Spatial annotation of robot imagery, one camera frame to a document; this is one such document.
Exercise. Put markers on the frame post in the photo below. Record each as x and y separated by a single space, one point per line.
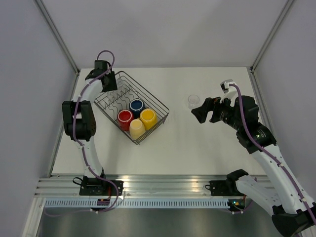
52 26
272 33

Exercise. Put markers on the wire dish rack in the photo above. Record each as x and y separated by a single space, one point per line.
133 90

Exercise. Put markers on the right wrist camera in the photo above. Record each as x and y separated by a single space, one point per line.
229 90

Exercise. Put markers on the left frame post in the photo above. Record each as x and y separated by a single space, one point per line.
52 26

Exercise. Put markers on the pale yellow mug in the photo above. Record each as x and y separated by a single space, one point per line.
136 129

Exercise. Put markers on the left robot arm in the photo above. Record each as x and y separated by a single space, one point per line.
79 120

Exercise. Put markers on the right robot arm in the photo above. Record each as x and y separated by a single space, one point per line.
291 209

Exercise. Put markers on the red mug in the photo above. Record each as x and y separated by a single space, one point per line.
125 117

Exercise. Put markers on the blue mug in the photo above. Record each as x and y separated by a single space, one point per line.
136 106

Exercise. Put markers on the right frame post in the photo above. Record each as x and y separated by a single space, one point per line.
272 33

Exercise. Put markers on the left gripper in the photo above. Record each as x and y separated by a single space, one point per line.
113 86

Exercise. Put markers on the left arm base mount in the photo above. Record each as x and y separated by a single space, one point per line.
94 187

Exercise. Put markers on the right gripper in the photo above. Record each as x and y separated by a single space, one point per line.
210 104

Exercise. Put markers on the white slotted cable duct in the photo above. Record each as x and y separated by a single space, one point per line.
140 203

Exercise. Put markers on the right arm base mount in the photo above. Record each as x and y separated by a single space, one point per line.
219 188

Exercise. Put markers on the clear glass cup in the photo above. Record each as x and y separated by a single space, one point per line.
112 94
120 84
193 101

